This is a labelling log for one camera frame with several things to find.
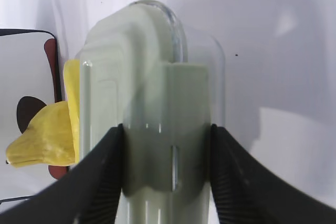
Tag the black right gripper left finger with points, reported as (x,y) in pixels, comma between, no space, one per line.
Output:
(89,193)

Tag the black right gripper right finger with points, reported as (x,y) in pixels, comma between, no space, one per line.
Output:
(245,191)

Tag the yellow pear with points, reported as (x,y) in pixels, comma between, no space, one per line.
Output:
(48,139)

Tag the yellow banana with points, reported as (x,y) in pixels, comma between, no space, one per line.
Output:
(71,75)

